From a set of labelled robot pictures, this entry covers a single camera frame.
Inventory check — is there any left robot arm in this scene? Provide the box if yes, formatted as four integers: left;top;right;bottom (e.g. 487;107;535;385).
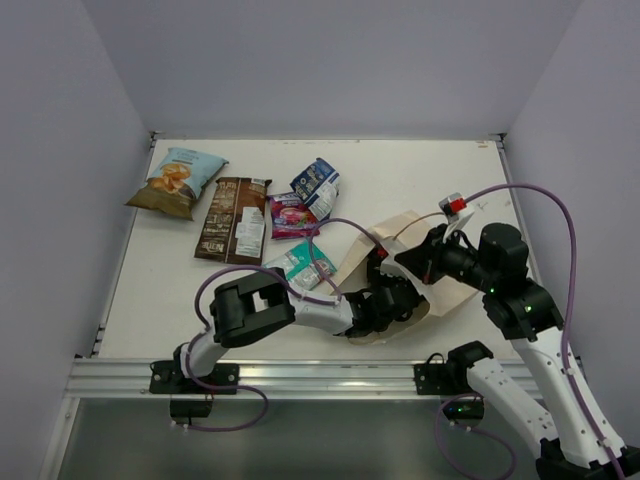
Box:
172;266;427;393

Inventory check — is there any navy kettle chips bag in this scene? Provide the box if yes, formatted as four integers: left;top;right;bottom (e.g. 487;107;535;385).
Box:
290;157;341;221

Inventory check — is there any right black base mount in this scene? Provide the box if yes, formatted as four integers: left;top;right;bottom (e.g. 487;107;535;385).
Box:
413;353;485;427

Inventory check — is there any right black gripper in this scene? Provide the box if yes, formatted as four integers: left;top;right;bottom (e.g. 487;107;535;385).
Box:
394;223;498;295

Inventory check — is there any brown paper bag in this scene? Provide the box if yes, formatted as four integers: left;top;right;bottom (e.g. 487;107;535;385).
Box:
332;210;476;346

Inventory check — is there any purple berry candy bag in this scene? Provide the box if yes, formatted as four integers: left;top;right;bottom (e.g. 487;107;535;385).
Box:
268;192;318;240

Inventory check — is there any gold blue crisps bag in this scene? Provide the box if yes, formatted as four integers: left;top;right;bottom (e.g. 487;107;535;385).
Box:
125;147;228;220

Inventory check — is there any aluminium mounting rail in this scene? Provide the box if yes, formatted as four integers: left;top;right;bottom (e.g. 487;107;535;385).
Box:
64;357;586;400

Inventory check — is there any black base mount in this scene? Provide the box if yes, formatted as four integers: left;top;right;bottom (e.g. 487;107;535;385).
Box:
413;353;485;427
149;360;240;425

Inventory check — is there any brown chocolate snack bag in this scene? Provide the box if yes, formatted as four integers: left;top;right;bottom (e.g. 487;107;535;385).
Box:
194;177;272;265

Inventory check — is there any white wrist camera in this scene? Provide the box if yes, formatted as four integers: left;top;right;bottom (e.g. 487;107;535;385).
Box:
369;245;389;263
439;192;475;240

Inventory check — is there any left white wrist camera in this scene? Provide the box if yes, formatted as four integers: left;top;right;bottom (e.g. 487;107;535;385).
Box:
369;245;389;263

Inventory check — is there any green mint candy pack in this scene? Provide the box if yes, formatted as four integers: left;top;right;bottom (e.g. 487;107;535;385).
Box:
262;240;324;290

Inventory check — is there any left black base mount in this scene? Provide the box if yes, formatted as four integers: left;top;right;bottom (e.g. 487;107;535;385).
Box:
149;360;240;425

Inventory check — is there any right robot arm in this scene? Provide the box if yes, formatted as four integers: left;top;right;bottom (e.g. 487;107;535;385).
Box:
394;223;639;479

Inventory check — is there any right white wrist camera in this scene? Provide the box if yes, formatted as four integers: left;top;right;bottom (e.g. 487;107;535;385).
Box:
439;192;475;240

